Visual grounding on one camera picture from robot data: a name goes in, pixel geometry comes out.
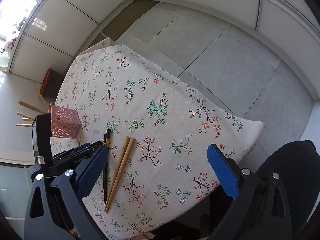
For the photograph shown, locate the olive floor mat right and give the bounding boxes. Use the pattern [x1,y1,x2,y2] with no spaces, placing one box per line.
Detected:
[101,0,158,41]

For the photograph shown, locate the pink perforated utensil basket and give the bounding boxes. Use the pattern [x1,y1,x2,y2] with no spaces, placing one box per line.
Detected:
[49,104,81,139]

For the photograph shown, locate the brown trash bin red liner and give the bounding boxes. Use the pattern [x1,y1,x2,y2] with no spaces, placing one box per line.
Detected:
[40,68,64,98]

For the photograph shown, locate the floral tablecloth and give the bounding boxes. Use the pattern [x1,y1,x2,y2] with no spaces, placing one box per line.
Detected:
[51,45,264,239]

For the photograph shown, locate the olive floor mat left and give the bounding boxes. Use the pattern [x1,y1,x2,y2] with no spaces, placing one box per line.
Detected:
[84,33,107,53]

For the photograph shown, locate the olive floor mat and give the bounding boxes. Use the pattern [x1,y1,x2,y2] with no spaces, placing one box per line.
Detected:
[84,33,107,53]
[101,0,158,41]

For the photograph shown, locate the white kitchen cabinets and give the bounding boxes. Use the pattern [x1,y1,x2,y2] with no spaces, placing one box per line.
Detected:
[8,0,319,100]

